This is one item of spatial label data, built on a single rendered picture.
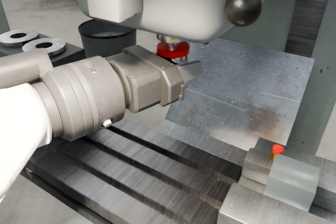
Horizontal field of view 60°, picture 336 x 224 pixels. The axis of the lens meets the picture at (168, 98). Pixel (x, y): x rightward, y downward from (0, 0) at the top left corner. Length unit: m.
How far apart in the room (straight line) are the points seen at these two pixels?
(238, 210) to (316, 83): 0.44
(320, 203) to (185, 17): 0.36
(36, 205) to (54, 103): 1.63
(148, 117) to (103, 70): 2.06
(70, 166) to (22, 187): 1.42
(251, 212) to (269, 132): 0.35
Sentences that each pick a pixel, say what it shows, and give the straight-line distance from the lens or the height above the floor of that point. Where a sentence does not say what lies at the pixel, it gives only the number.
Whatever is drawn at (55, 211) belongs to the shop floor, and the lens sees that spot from 1.87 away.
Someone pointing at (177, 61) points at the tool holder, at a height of 1.25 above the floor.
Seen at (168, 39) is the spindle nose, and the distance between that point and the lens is 0.39.
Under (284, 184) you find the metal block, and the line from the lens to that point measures 0.43.
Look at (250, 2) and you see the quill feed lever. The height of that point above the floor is 1.37.
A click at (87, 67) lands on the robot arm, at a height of 1.28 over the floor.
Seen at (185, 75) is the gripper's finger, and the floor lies 1.23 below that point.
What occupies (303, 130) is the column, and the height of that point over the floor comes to 0.93.
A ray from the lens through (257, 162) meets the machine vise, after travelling 0.50.
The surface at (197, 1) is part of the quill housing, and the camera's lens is 0.28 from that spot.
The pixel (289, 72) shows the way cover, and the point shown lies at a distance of 0.76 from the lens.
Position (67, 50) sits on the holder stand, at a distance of 0.69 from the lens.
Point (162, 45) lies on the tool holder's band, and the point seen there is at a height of 1.27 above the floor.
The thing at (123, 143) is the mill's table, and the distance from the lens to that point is 0.68.
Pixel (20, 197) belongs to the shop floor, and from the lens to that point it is 2.02.
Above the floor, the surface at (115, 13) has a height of 1.35.
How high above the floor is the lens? 1.43
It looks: 33 degrees down
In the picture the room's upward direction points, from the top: straight up
